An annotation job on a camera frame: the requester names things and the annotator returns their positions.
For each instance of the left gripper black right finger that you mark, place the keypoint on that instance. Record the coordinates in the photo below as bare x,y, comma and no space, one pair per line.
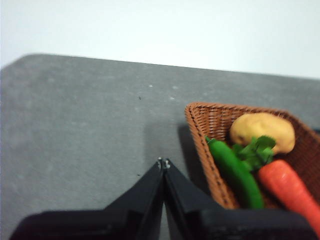
200,220

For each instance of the green pepper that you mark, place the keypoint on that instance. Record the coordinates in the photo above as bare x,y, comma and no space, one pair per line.
232,170

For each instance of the brown woven wicker basket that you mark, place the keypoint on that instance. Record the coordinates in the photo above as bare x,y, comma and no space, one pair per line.
212,120

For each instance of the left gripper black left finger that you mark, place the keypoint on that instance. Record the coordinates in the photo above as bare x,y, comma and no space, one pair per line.
125,220

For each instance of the yellow-brown potato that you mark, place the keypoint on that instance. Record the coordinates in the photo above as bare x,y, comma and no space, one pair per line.
262,127

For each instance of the orange carrot with green leaves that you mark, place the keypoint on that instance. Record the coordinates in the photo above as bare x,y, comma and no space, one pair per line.
287,185

